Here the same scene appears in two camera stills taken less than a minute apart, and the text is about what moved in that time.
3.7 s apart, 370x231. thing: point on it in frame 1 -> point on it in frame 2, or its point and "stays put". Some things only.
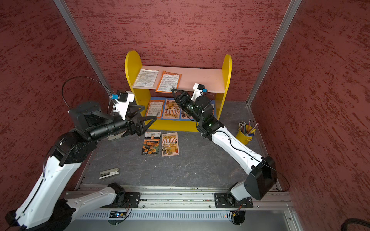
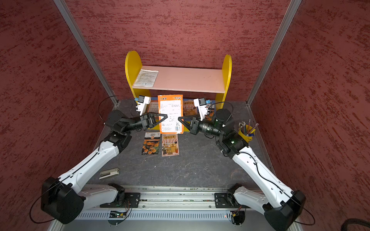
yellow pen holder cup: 245,132 stays put
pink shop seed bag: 170,146 stays put
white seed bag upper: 146,78 stays put
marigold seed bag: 151,143 stays put
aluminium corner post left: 75,30 stays put
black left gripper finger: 147,127 -> 165,117
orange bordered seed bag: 155,108 stays put
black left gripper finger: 134,109 -> 165,115
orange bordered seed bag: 168,81 -> 172,106
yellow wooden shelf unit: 152,86 stays put
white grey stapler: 109,173 stays put
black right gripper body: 184,103 -> 195,129
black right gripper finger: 174,90 -> 185,124
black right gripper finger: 178,91 -> 181,119
